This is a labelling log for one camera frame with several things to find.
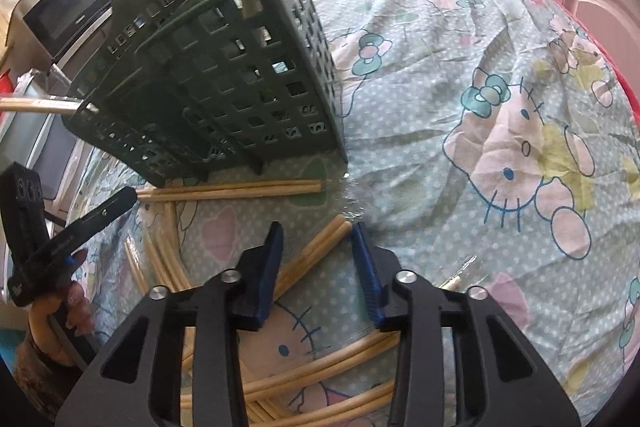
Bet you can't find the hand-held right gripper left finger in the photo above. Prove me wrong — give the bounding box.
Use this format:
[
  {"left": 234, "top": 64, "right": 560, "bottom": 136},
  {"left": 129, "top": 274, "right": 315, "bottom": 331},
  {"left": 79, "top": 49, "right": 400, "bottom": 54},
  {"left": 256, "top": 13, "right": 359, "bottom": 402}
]
[{"left": 54, "top": 222, "right": 286, "bottom": 427}]

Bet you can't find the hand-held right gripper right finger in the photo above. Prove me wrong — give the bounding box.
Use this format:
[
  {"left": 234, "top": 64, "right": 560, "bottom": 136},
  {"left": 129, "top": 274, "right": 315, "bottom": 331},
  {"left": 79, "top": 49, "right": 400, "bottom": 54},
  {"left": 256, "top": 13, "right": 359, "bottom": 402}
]
[{"left": 350, "top": 222, "right": 583, "bottom": 427}]

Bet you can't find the green plastic utensil basket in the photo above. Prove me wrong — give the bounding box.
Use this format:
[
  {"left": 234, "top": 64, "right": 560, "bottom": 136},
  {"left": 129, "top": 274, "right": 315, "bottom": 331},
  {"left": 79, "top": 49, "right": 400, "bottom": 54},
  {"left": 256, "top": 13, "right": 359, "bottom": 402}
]
[{"left": 61, "top": 0, "right": 349, "bottom": 188}]

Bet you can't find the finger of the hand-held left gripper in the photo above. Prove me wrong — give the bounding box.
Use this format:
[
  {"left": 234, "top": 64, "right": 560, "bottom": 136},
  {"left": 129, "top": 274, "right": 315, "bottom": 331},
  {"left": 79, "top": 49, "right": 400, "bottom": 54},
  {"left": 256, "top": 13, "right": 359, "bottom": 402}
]
[
  {"left": 42, "top": 186, "right": 139, "bottom": 258},
  {"left": 47, "top": 248, "right": 90, "bottom": 282}
]

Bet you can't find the person's left hand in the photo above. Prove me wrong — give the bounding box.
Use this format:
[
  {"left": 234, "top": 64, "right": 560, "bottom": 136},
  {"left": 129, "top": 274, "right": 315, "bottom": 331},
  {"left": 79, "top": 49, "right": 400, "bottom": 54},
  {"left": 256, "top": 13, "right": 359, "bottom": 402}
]
[{"left": 27, "top": 279, "right": 96, "bottom": 365}]

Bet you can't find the black microwave oven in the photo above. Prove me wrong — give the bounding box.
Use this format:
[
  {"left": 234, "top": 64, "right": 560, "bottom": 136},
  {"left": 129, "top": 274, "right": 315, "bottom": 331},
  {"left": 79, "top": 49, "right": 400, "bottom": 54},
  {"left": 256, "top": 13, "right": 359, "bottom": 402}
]
[{"left": 22, "top": 0, "right": 116, "bottom": 62}]

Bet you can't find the person's left forearm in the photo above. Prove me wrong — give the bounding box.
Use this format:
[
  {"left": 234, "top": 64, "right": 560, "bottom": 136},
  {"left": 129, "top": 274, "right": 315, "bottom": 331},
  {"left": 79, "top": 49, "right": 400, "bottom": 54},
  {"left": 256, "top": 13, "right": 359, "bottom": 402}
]
[{"left": 10, "top": 334, "right": 96, "bottom": 414}]

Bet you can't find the cartoon cat printed blanket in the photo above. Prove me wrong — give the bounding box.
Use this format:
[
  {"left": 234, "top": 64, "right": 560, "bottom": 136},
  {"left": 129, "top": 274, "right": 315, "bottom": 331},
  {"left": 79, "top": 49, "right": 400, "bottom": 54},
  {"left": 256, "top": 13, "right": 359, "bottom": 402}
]
[{"left": 75, "top": 0, "right": 637, "bottom": 427}]

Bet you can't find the pile of pale chopsticks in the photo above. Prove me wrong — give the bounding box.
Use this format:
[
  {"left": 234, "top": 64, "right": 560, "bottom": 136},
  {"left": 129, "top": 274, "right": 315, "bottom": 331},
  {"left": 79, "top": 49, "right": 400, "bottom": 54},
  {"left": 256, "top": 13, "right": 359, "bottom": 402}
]
[{"left": 122, "top": 179, "right": 461, "bottom": 427}]

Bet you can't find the pink under cloth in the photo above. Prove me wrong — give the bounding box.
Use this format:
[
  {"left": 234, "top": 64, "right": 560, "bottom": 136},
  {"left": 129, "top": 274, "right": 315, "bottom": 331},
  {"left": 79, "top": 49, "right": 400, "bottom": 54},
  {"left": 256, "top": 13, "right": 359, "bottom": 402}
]
[{"left": 560, "top": 0, "right": 640, "bottom": 128}]

